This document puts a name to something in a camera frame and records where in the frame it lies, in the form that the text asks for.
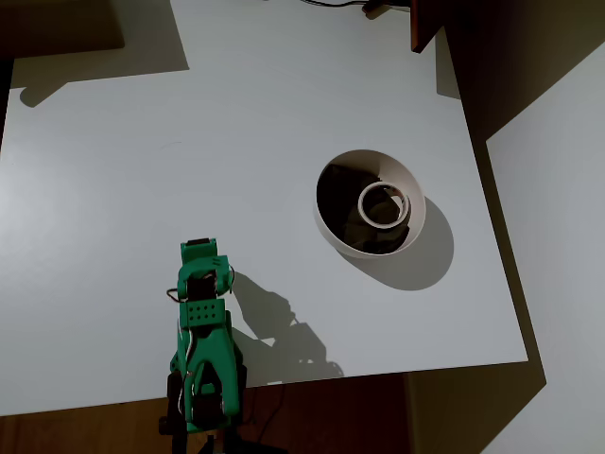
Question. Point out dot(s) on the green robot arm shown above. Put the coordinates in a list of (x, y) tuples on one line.
[(208, 350)]

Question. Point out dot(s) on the small dark camera device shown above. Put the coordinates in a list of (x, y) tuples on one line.
[(373, 9)]

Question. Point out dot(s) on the beige masking tape roll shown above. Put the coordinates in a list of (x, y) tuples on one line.
[(361, 208)]

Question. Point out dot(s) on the dark furniture block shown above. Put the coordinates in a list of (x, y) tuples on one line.
[(57, 23)]

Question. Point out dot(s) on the beige round bowl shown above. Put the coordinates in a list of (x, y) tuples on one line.
[(402, 170)]

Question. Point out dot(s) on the brown wooden board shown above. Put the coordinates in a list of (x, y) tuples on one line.
[(423, 28)]

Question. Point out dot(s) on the black cloth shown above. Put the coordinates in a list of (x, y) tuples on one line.
[(340, 203)]

